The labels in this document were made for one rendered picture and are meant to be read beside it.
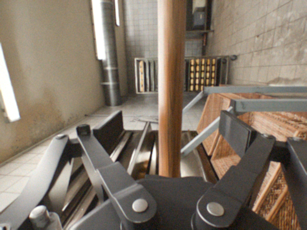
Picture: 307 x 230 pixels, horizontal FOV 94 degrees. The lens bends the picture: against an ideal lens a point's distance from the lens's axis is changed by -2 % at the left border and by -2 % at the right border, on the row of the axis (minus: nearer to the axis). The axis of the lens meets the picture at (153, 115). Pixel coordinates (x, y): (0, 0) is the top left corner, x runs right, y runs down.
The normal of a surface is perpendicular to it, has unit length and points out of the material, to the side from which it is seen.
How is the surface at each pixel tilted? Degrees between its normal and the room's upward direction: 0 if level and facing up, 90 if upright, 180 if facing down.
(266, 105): 90
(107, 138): 180
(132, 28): 90
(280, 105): 90
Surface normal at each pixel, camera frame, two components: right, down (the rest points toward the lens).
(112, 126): 1.00, 0.00
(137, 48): -0.09, 0.28
